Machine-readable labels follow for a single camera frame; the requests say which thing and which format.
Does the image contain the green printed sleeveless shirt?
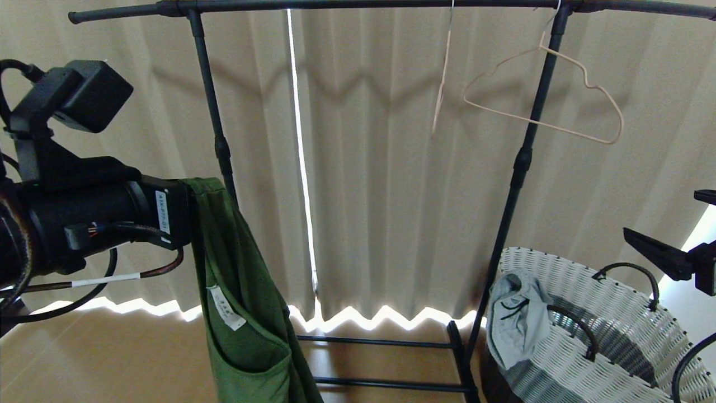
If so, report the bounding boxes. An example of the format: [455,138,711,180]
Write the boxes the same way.
[179,178,325,403]

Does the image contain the beige curtain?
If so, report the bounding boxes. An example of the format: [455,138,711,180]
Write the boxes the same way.
[0,0,716,331]

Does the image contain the pale grey shorts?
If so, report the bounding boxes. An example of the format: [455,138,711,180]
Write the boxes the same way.
[487,270,554,370]

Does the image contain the pink clothes hanger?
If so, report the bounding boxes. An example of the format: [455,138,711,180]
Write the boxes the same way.
[463,0,624,145]
[432,0,454,135]

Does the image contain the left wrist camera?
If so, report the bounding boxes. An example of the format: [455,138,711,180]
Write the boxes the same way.
[3,59,135,191]

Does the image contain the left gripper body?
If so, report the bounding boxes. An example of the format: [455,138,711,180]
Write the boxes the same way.
[22,176,194,272]

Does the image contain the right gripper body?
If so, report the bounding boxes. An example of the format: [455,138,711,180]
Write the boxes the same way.
[691,241,716,297]

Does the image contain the black clothes rack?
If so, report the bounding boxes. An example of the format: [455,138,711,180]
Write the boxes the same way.
[68,0,716,403]

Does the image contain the white laundry basket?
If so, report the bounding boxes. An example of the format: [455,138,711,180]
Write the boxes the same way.
[482,246,716,403]

